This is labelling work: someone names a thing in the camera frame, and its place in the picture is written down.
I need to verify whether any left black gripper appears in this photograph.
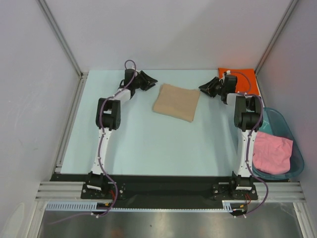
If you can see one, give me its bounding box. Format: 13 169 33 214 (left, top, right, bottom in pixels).
133 70 158 91

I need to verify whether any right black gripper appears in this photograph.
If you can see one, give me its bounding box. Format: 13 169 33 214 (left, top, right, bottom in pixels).
199 76 226 98

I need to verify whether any beige t shirt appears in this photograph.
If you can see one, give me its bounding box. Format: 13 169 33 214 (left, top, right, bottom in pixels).
153 83 200 122

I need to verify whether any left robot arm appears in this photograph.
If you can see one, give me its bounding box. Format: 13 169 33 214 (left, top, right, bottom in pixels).
86 68 158 198

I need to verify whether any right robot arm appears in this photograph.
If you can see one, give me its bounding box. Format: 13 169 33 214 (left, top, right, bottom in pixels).
199 72 264 200

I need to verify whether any folded orange t shirt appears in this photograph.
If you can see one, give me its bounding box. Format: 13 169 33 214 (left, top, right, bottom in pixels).
218 68 260 96

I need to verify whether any teal plastic basin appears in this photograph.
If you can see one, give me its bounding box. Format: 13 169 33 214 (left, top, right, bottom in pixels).
253 107 305 181

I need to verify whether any pink t shirt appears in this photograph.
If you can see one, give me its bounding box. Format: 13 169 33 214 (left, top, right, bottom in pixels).
253 132 293 175

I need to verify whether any right aluminium corner post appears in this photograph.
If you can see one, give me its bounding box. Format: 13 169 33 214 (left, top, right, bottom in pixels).
255 0 300 75

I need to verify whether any aluminium corner post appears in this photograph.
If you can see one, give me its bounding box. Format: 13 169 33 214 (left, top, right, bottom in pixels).
36 0 84 77
255 0 300 75

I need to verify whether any aluminium front rail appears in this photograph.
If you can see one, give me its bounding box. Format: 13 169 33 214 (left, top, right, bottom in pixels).
36 181 306 203

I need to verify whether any left aluminium corner post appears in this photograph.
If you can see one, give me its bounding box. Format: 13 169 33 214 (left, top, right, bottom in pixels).
36 0 84 77

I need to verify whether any white slotted cable duct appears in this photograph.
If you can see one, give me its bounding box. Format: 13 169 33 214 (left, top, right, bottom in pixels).
46 200 248 213

